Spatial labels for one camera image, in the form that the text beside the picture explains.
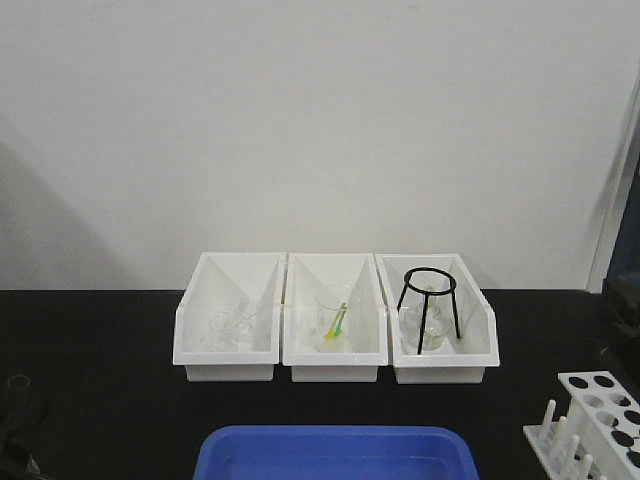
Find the clear glass flask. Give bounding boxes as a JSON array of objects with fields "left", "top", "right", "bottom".
[{"left": 399, "top": 285, "right": 449, "bottom": 355}]

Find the white left storage bin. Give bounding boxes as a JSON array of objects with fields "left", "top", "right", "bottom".
[{"left": 172, "top": 252, "right": 286, "bottom": 383}]

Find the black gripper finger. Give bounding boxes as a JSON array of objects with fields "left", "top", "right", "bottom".
[
  {"left": 5, "top": 397, "right": 49, "bottom": 440},
  {"left": 1, "top": 436, "right": 33, "bottom": 479}
]

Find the clear glass beaker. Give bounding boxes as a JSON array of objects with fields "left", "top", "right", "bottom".
[{"left": 312, "top": 284, "right": 357, "bottom": 353}]

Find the clear glass test tube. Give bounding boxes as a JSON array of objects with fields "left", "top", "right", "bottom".
[{"left": 1, "top": 374, "right": 32, "bottom": 430}]

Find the white storage bin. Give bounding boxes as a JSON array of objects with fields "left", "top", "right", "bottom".
[
  {"left": 375, "top": 253, "right": 500, "bottom": 384},
  {"left": 172, "top": 252, "right": 286, "bottom": 383},
  {"left": 282, "top": 253, "right": 389, "bottom": 383}
]

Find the blue plastic tray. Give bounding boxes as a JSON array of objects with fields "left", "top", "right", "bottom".
[{"left": 193, "top": 425, "right": 479, "bottom": 479}]

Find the green plastic spatula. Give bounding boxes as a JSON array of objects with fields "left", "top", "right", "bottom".
[{"left": 332, "top": 302, "right": 348, "bottom": 337}]

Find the yellow plastic spatula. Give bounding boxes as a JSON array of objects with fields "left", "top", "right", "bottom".
[{"left": 324, "top": 302, "right": 348, "bottom": 340}]

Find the white right storage bin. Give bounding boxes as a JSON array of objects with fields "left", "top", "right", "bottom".
[{"left": 375, "top": 253, "right": 500, "bottom": 384}]

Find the white middle storage bin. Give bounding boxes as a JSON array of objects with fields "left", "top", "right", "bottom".
[{"left": 282, "top": 253, "right": 389, "bottom": 383}]

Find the clear glassware in left bin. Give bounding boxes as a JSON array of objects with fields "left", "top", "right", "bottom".
[{"left": 202, "top": 299, "right": 271, "bottom": 352}]

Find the black metal tripod stand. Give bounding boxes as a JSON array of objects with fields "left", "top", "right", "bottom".
[{"left": 396, "top": 266, "right": 462, "bottom": 356}]

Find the white test tube rack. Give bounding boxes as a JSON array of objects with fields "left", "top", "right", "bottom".
[{"left": 523, "top": 371, "right": 639, "bottom": 479}]

